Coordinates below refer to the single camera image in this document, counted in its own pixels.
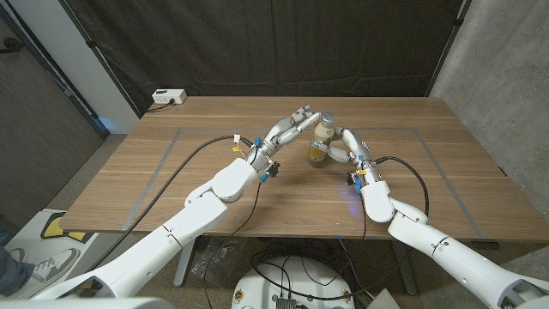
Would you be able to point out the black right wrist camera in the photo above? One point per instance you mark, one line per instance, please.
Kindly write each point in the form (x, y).
(351, 178)

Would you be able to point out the black backdrop curtain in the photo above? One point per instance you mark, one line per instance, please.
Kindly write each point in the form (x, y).
(274, 47)

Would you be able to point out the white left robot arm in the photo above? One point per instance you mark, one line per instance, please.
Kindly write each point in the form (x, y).
(171, 232)

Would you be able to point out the black backdrop stand pole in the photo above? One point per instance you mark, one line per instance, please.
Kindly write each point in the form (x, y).
(450, 43)
(100, 60)

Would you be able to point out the white flat board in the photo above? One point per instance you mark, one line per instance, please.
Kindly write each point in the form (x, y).
(384, 300)

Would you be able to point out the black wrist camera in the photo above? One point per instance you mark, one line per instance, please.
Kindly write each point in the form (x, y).
(351, 178)
(273, 168)

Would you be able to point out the pineapple mango tea bottle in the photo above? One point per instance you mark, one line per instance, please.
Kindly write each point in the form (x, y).
(319, 136)

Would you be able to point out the silver bottle cap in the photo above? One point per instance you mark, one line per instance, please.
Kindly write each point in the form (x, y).
(328, 118)

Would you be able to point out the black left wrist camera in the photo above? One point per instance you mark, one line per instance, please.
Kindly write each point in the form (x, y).
(273, 168)

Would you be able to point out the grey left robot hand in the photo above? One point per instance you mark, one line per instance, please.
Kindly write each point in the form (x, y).
(279, 135)

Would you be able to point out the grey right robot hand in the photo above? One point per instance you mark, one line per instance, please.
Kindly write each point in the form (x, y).
(360, 148)

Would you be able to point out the white power strip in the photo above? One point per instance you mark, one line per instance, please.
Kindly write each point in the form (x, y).
(169, 96)

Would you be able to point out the white sneaker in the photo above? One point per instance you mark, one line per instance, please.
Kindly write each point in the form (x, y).
(53, 266)

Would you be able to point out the blue jeans leg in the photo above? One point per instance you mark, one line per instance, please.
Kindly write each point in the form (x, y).
(13, 274)

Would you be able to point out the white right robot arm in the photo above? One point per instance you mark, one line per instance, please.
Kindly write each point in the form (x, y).
(463, 262)

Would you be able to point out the grey table leg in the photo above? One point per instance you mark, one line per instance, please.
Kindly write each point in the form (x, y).
(185, 262)
(404, 266)

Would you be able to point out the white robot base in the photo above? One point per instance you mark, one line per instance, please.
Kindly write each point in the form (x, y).
(296, 283)

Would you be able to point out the clear plastic bag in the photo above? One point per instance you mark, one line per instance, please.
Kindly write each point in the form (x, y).
(218, 262)

